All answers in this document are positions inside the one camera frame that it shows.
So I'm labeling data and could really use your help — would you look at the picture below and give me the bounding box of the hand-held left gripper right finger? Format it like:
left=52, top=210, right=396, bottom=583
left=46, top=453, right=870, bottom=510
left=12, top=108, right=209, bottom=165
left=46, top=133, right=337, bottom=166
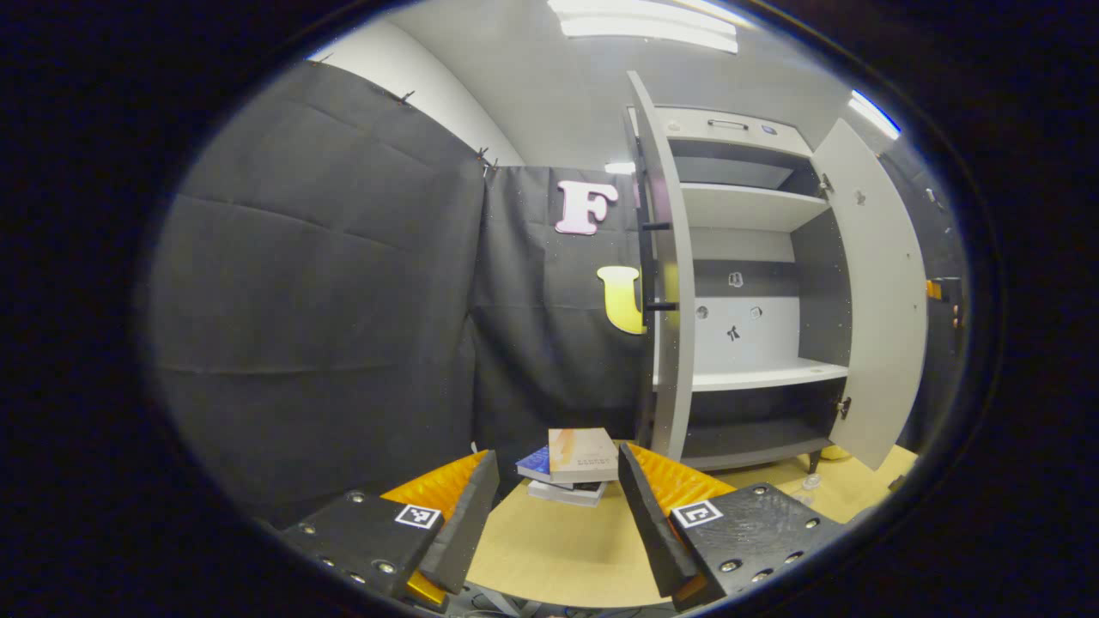
left=616, top=441, right=851, bottom=612

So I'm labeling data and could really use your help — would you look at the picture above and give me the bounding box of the ceiling light panel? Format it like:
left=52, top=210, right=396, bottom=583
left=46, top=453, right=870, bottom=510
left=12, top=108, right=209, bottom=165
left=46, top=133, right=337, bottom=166
left=848, top=90, right=902, bottom=140

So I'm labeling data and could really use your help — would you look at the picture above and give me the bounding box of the white book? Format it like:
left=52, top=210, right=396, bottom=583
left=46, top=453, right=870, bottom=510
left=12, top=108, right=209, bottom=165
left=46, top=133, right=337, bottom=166
left=526, top=479, right=609, bottom=507

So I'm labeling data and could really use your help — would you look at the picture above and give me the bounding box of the black backdrop cloth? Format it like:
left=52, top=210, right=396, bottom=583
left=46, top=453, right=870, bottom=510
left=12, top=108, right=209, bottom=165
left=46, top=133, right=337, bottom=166
left=146, top=60, right=971, bottom=526

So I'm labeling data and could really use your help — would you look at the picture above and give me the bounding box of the grey cabinet door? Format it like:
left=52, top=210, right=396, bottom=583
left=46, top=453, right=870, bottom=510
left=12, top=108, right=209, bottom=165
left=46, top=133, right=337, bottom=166
left=811, top=118, right=930, bottom=471
left=625, top=70, right=696, bottom=463

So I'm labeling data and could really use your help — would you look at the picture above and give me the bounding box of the large ceiling light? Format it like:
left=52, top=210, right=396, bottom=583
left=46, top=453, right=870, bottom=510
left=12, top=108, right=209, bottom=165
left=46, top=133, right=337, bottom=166
left=548, top=0, right=739, bottom=54

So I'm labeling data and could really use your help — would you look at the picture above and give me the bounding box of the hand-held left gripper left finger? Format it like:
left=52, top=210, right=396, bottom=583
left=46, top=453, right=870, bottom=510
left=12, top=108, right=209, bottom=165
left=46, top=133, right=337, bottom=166
left=282, top=448, right=501, bottom=612

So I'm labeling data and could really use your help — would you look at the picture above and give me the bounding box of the grey cabinet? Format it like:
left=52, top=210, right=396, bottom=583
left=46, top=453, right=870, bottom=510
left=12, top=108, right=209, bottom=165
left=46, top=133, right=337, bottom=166
left=657, top=107, right=851, bottom=473

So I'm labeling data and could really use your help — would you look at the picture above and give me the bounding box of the black door handle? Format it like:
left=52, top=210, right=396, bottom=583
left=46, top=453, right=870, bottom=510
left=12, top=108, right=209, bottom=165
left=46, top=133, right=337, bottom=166
left=635, top=137, right=679, bottom=327

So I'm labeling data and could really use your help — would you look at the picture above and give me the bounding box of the blue book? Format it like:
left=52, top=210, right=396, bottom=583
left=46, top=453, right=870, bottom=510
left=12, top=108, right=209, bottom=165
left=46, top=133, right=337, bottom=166
left=515, top=446, right=555, bottom=486

